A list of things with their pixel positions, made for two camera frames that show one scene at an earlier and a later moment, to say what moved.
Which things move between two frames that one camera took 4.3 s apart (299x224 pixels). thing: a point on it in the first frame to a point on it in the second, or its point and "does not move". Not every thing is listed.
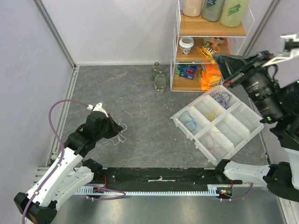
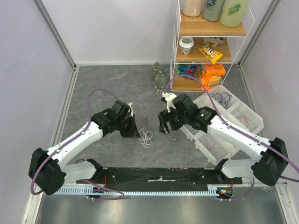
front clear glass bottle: (160, 82) does not move
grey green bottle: (212, 10) does not move
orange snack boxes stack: (210, 76) does not move
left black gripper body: (107, 132) to (126, 127)
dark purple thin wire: (223, 98) does not move
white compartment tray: (218, 124) does not move
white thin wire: (121, 138) to (145, 138)
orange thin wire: (216, 47) to (239, 116)
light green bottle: (232, 12) does not move
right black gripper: (236, 77) to (168, 120)
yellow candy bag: (207, 51) does not move
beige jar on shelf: (192, 8) does not move
